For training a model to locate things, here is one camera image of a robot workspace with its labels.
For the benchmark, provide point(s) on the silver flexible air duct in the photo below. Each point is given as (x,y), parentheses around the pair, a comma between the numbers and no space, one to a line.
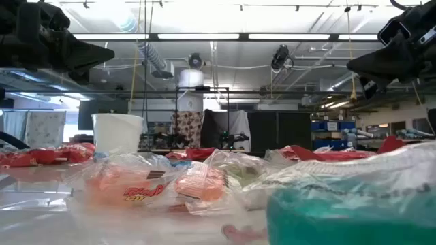
(150,54)

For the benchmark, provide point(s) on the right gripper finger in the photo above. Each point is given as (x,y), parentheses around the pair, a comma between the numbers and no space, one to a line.
(369,88)
(381,64)

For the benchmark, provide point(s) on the blue storage bin shelf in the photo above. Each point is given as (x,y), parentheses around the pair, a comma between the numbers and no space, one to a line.
(320,126)

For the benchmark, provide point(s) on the white floral curtain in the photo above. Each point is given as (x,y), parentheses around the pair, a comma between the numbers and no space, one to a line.
(44,129)

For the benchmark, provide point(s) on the long ceiling light strip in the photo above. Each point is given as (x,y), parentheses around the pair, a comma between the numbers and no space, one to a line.
(204,36)

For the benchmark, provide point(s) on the black curved bar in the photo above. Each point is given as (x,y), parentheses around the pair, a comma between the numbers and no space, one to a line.
(15,139)

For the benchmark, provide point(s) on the red Skittles pack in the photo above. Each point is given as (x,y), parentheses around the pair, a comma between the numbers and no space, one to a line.
(76,153)
(391,144)
(13,160)
(327,156)
(199,154)
(42,156)

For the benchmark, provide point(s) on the white plastic bucket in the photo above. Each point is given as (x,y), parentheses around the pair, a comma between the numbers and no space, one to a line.
(116,134)

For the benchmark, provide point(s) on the white hanging cloth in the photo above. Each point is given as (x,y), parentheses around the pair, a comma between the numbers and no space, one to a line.
(238,122)

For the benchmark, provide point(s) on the blue wrapped lollipop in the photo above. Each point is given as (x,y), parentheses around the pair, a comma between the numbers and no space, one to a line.
(180,164)
(100,157)

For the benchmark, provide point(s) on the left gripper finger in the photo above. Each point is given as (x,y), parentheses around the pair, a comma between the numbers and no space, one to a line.
(90,56)
(80,77)

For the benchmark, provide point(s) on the black metal frame stand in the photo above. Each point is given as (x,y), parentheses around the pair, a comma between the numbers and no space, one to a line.
(202,88)

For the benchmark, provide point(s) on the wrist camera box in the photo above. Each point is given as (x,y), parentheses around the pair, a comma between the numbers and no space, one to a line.
(393,32)
(58,18)

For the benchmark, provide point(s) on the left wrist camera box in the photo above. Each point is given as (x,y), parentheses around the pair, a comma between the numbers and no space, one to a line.
(58,18)

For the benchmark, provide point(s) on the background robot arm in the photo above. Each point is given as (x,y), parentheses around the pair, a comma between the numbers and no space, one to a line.
(163,140)
(231,139)

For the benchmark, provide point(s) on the black hanging cloth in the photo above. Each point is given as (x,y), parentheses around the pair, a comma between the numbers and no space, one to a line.
(209,129)

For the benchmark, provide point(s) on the white cylindrical tank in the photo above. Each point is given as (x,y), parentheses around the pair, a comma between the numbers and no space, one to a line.
(190,78)

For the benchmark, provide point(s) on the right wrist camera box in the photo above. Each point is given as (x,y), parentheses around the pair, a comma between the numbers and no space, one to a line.
(393,32)

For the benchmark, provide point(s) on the plain pale curtain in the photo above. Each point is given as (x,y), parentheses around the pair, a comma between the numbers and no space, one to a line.
(13,124)

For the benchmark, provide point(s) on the brown dotted cloth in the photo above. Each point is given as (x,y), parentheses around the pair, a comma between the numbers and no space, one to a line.
(187,127)

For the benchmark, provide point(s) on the black ceiling camera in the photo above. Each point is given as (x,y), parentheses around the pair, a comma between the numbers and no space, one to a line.
(280,56)

